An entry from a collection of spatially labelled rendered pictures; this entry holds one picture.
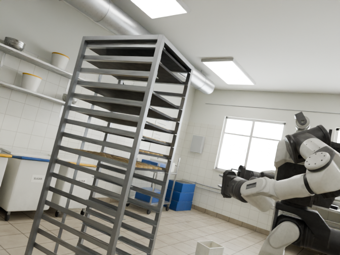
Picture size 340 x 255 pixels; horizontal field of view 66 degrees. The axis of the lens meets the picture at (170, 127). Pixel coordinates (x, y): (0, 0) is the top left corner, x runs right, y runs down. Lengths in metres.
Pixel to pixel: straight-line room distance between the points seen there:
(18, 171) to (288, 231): 2.93
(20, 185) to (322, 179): 3.20
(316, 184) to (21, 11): 3.95
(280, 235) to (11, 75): 3.62
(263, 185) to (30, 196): 3.07
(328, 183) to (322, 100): 5.16
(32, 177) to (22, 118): 0.94
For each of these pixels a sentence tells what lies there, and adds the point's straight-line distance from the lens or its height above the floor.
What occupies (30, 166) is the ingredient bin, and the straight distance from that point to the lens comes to 3.57.
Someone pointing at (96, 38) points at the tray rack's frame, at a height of 1.80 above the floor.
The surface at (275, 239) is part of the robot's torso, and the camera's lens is 1.37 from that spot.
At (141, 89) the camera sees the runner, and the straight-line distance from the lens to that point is 1.55.
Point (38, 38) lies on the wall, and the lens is 4.27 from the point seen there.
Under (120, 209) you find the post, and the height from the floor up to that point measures 0.82.
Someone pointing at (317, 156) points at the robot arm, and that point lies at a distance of 0.95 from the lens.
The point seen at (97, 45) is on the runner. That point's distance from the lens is 1.90.
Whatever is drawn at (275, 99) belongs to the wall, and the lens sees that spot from 6.24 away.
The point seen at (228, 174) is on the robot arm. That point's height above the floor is 1.14.
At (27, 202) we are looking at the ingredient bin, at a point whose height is 0.23.
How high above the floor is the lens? 1.17
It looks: 6 degrees up
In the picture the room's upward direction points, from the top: 13 degrees clockwise
